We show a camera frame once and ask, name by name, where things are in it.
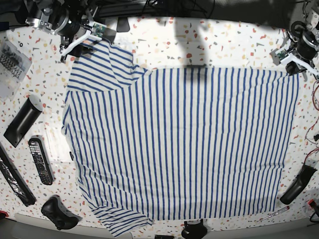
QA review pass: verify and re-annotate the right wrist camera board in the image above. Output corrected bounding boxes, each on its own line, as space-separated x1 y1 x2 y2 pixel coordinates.
91 22 106 38

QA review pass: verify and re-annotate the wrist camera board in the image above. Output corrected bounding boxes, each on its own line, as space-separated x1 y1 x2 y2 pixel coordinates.
91 22 106 38
270 47 288 66

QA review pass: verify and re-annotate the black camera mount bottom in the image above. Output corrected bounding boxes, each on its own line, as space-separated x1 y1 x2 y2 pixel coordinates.
181 219 208 239

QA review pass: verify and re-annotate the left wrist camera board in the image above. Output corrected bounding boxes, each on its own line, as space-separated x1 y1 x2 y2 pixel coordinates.
270 47 288 66

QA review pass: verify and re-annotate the blue white striped t-shirt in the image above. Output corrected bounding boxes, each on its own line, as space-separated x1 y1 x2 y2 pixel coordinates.
62 41 299 237

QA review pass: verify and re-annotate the small red black clip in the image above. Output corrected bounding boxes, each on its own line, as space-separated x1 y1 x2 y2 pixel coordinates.
308 200 317 208

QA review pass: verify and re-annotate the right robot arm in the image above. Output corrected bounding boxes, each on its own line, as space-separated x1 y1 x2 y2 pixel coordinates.
25 0 107 62

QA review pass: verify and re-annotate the black game controller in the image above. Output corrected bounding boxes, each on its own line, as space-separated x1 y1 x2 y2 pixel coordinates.
41 197 79 231

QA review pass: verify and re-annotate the red tipped screwdriver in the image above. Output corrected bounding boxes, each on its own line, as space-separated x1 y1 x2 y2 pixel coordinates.
259 206 290 222

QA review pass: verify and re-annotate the clear plastic screw box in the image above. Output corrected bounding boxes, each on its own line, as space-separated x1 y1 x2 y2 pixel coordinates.
0 41 32 102

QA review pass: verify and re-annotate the red wire bundle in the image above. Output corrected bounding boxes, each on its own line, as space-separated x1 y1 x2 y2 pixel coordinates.
305 79 319 162

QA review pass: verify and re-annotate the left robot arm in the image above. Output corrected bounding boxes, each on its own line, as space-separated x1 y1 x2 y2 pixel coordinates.
286 0 319 77

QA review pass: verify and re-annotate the black tv remote control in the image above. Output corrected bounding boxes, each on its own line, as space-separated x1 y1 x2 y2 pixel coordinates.
28 135 54 185

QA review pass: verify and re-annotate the black handle tool right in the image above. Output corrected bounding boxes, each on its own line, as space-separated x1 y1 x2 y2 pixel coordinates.
280 165 317 205

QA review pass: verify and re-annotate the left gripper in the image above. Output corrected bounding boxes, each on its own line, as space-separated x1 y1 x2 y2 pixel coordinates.
284 39 319 75

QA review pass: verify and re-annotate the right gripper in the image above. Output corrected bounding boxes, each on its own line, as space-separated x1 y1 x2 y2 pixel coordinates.
59 14 101 56

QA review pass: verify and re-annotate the long black flat bar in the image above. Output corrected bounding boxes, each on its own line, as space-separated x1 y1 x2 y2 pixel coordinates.
0 145 36 207

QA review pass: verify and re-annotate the black clamp top edge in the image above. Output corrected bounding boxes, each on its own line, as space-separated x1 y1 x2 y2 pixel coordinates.
116 17 130 33

